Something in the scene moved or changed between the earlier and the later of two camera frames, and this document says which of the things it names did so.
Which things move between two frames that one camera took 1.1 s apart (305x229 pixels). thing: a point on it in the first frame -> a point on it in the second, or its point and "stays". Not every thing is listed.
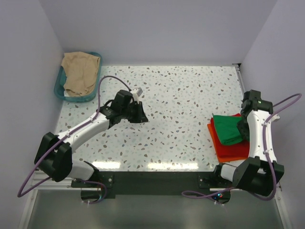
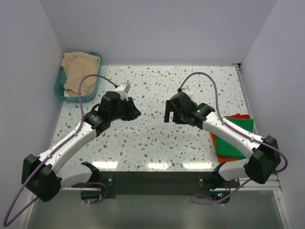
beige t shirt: x=81 y=69 stays
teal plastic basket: x=59 y=88 stays
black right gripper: x=244 y=132 -> x=171 y=107
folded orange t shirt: x=222 y=159 stays
